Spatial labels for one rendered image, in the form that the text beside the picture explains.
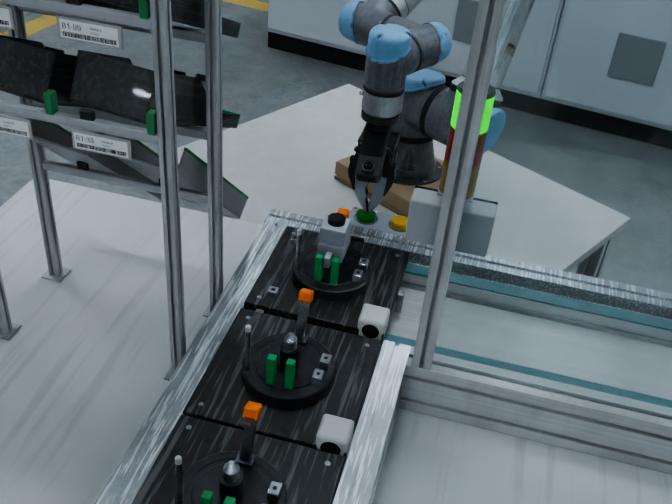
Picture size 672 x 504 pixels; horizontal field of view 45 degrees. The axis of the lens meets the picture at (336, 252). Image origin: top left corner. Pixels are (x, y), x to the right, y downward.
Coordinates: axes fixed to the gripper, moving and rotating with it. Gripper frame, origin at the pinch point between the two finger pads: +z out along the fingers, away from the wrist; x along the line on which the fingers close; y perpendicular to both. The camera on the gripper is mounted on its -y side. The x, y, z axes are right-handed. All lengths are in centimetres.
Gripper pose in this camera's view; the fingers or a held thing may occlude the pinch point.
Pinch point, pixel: (367, 207)
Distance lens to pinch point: 157.9
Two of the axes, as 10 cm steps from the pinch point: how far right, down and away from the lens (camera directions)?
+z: -0.8, 8.0, 5.9
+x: -9.7, -2.1, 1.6
